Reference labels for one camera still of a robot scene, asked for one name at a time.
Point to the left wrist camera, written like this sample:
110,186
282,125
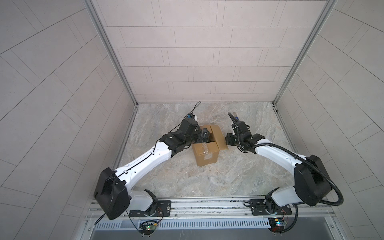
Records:
191,116

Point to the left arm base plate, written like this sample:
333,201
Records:
162,209

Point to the right aluminium corner post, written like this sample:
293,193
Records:
324,14

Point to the right green circuit board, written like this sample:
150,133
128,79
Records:
277,224

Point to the brown taped cardboard box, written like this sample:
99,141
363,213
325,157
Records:
208,153

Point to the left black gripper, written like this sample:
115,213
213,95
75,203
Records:
204,137

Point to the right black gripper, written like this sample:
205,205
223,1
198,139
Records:
227,138

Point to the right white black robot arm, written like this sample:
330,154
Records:
312,184

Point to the blue utility knife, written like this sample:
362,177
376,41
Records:
235,116

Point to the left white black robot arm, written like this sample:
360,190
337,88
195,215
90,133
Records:
114,191

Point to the green circuit board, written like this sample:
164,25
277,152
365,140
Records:
277,224
148,227

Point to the left green circuit board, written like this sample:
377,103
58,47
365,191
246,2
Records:
148,227

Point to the aluminium corner post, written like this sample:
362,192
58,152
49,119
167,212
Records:
89,5
324,14

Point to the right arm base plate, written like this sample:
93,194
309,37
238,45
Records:
258,208

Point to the aluminium front rail frame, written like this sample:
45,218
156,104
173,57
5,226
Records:
214,212

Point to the left aluminium corner post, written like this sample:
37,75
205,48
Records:
89,5

